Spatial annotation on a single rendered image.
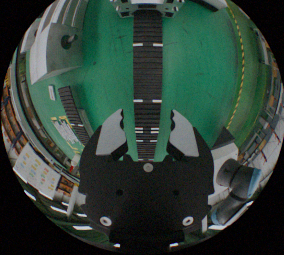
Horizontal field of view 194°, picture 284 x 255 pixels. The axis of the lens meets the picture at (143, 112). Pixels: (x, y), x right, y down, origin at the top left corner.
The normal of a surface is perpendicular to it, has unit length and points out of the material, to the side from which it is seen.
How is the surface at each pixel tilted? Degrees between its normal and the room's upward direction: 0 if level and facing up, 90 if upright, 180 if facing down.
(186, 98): 0
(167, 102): 0
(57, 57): 90
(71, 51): 90
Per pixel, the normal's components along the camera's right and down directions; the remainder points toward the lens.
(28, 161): 0.99, -0.08
